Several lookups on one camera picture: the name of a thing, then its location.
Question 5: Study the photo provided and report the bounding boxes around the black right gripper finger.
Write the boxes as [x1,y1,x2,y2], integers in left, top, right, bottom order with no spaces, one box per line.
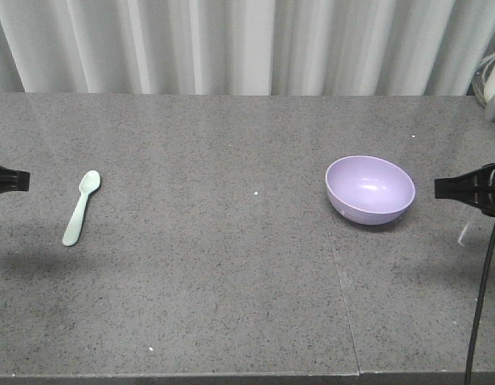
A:
[434,163,495,217]

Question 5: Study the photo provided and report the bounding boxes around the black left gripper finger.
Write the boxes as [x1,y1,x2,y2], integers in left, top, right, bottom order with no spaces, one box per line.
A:
[0,165,30,194]

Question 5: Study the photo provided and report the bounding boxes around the pale green plastic spoon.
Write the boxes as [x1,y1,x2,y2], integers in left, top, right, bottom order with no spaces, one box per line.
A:
[62,170,100,246]

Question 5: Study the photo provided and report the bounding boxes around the purple plastic bowl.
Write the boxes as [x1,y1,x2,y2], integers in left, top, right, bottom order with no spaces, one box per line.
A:
[325,156,416,225]

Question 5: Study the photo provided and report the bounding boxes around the white pleated curtain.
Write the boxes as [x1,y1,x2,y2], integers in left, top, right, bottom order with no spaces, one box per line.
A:
[0,1,495,95]

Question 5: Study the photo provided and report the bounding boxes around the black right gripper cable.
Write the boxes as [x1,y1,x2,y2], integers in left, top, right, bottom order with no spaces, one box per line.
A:
[464,160,495,385]

